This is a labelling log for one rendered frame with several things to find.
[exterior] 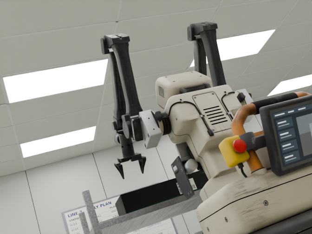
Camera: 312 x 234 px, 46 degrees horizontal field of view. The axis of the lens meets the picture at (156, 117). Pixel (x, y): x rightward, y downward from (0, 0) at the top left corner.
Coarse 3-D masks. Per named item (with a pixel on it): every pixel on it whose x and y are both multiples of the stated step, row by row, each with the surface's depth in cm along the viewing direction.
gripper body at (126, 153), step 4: (132, 144) 172; (124, 148) 170; (128, 148) 170; (132, 148) 172; (124, 152) 171; (128, 152) 170; (132, 152) 171; (124, 156) 171; (128, 156) 170; (132, 156) 171; (120, 160) 169; (124, 160) 170
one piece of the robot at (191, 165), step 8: (176, 144) 148; (184, 144) 149; (184, 152) 147; (176, 160) 145; (184, 160) 145; (192, 160) 141; (176, 168) 147; (184, 168) 142; (192, 168) 139; (176, 176) 149; (184, 176) 142; (184, 184) 143; (184, 192) 145; (192, 192) 138
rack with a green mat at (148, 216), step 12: (84, 192) 160; (156, 204) 165; (168, 204) 166; (180, 204) 174; (192, 204) 190; (84, 216) 197; (96, 216) 157; (120, 216) 159; (132, 216) 160; (144, 216) 167; (156, 216) 182; (168, 216) 199; (84, 228) 194; (96, 228) 155; (108, 228) 160; (120, 228) 174; (132, 228) 190
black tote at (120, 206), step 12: (168, 180) 185; (192, 180) 188; (204, 180) 190; (132, 192) 178; (144, 192) 179; (156, 192) 181; (168, 192) 182; (180, 192) 184; (120, 204) 179; (132, 204) 175; (144, 204) 176
